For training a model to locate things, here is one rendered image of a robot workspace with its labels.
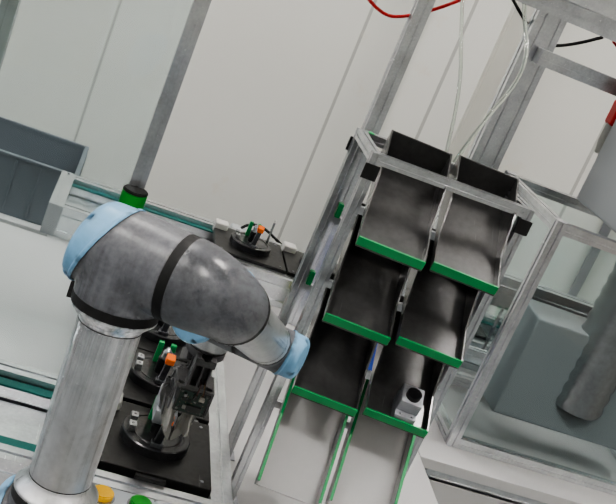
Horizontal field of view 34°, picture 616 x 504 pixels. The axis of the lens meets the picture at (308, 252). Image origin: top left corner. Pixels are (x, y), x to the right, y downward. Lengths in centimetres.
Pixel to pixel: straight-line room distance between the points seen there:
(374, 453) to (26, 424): 70
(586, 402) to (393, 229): 114
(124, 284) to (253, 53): 382
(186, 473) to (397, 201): 66
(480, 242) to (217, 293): 87
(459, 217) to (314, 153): 299
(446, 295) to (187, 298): 94
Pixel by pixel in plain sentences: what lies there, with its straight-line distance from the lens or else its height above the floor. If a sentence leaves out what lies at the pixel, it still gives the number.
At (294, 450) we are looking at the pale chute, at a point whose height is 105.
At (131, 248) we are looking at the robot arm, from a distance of 123.
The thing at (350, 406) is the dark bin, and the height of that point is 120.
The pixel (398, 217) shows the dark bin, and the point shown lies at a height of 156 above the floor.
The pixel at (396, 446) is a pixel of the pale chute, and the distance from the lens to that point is 212.
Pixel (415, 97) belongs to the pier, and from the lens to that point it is 460.
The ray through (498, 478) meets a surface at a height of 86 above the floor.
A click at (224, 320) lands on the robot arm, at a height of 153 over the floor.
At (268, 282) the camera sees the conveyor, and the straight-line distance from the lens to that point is 318.
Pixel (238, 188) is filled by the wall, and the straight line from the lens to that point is 510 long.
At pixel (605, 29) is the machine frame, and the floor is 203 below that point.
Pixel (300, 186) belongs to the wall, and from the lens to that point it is 500.
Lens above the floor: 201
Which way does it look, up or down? 17 degrees down
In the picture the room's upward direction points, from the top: 23 degrees clockwise
